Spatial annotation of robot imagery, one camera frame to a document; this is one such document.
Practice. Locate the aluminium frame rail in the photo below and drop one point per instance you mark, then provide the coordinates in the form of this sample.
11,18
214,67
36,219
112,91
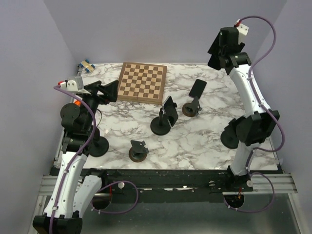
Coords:
47,185

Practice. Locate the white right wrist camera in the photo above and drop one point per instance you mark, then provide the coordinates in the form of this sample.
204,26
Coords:
243,29

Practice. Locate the brown-base far phone stand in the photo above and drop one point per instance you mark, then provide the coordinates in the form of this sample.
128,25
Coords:
192,109

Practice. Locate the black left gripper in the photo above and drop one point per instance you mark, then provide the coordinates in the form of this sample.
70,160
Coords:
109,91

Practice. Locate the brown-base near phone stand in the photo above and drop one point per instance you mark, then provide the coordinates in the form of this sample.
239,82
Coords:
138,152

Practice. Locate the black tall round-base phone stand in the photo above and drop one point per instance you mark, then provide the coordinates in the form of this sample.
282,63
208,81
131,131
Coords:
160,125

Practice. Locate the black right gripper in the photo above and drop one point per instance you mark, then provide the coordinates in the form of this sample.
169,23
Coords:
213,45

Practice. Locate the brown-base phone stand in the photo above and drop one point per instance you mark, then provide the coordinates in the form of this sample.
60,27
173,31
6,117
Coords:
192,109
138,152

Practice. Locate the orange plastic piece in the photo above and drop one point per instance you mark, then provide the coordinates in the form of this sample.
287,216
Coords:
78,103

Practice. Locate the black right round-base stand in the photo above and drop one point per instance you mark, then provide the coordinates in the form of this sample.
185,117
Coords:
229,137

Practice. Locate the black left round-base stand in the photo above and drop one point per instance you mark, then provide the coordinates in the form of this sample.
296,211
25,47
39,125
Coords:
99,148

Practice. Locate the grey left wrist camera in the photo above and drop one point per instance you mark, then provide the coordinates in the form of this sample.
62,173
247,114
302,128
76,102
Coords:
72,84

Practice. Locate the wooden chessboard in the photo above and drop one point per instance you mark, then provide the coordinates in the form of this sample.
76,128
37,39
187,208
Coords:
140,82

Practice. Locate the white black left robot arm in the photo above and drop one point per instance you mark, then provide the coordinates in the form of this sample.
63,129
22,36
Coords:
67,170

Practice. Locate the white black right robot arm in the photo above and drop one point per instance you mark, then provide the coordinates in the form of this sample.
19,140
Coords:
248,132

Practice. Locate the black phone with purple edge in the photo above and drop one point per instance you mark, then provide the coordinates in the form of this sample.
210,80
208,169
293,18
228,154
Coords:
197,88

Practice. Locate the blue wheeled wooden toy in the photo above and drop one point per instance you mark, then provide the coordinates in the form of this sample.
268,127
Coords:
87,66

